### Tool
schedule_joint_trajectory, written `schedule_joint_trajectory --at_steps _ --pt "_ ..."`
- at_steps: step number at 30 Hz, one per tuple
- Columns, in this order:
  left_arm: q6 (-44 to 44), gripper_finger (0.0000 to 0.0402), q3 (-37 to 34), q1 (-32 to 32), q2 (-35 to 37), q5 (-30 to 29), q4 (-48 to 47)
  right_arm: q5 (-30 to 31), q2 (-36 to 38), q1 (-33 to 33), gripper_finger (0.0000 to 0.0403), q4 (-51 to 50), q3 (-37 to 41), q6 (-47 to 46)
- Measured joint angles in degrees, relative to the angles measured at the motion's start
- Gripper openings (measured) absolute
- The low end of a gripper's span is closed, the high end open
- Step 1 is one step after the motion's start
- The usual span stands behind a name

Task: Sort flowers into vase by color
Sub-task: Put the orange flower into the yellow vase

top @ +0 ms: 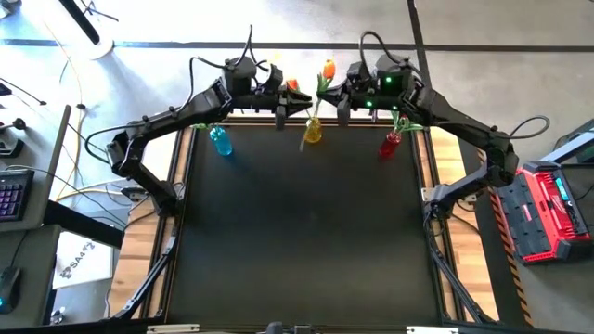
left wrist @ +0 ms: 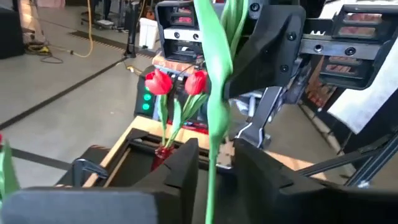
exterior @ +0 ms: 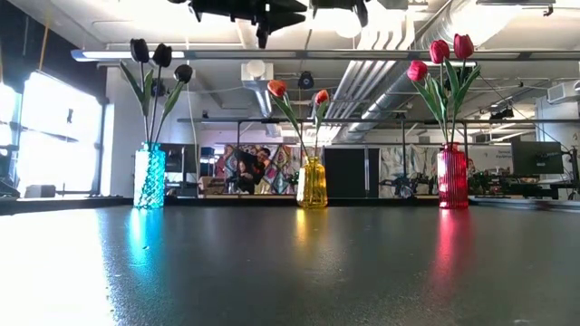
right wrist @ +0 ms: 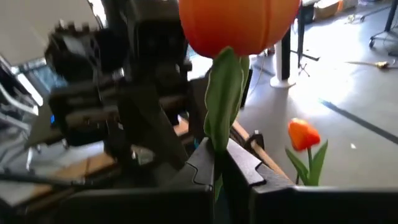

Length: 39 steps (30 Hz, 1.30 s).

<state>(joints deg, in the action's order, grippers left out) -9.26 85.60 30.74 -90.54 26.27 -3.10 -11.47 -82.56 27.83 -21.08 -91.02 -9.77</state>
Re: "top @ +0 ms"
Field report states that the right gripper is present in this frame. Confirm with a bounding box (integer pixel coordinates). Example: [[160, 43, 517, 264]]
[[316, 62, 380, 110]]

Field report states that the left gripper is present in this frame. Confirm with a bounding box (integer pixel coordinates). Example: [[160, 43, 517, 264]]
[[252, 67, 313, 117]]

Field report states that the orange artificial tulip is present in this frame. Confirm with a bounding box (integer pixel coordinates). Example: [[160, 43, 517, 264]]
[[316, 58, 337, 122], [286, 78, 313, 122]]

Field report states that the yellow glass vase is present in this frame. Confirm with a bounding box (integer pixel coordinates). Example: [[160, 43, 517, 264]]
[[303, 116, 323, 145]]

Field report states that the red glass vase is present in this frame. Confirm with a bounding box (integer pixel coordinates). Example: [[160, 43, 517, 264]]
[[378, 131, 404, 161]]

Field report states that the blue glass vase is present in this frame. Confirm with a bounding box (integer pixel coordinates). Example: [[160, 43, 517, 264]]
[[209, 125, 234, 157]]

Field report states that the black table mat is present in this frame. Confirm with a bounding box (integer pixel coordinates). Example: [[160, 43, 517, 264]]
[[166, 121, 440, 325]]

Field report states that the white round stand base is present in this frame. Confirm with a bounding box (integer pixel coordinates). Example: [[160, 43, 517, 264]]
[[87, 39, 115, 61]]

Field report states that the black stand bar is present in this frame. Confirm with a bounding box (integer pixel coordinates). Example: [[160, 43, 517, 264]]
[[58, 0, 101, 45]]

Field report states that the black hazard-striped floor mat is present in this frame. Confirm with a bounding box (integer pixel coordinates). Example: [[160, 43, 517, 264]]
[[454, 119, 535, 326]]

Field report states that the red and black toolbox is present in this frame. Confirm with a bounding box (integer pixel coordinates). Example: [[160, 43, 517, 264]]
[[494, 160, 594, 266]]

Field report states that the grey equipment case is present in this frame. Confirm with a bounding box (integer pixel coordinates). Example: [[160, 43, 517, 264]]
[[540, 118, 594, 163]]

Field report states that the black desk foot bar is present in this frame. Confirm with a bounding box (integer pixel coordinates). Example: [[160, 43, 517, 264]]
[[44, 199, 124, 250]]

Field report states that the white paper sheet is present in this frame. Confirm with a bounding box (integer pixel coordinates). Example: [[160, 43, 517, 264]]
[[52, 230, 115, 289]]

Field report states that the grey desk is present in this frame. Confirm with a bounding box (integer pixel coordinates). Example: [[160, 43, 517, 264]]
[[0, 105, 73, 328]]

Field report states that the black round knob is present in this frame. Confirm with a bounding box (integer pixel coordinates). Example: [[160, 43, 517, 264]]
[[0, 117, 27, 132]]

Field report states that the black desk gadget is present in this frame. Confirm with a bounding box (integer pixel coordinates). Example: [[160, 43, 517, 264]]
[[0, 138, 25, 159]]

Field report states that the black computer keyboard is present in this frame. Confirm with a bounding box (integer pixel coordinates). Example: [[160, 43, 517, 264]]
[[0, 169, 36, 222]]

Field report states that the black computer mouse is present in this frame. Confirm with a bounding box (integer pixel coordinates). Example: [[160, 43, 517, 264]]
[[0, 266, 22, 315]]

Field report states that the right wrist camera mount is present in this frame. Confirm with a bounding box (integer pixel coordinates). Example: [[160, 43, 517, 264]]
[[337, 95, 352, 127]]

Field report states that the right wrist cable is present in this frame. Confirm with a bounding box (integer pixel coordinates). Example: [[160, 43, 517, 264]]
[[358, 30, 401, 67]]

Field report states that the wrist cable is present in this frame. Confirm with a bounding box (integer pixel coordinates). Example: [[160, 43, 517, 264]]
[[187, 25, 255, 110], [358, 30, 401, 67]]

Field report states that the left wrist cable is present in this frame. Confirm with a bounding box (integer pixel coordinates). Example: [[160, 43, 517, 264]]
[[187, 25, 255, 110]]

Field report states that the right shoulder cable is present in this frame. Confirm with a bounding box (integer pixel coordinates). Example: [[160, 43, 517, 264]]
[[508, 115, 551, 141]]

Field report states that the shoulder cable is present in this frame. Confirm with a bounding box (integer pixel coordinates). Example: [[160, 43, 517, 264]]
[[84, 123, 140, 164], [508, 115, 551, 141]]

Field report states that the left shoulder cable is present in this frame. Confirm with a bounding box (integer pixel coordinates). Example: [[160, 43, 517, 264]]
[[84, 123, 140, 164]]

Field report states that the yellow floor cable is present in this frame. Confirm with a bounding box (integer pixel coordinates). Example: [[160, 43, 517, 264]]
[[55, 109, 136, 201]]

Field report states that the black aluminium table frame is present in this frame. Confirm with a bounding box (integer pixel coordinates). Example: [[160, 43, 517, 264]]
[[113, 114, 497, 326]]

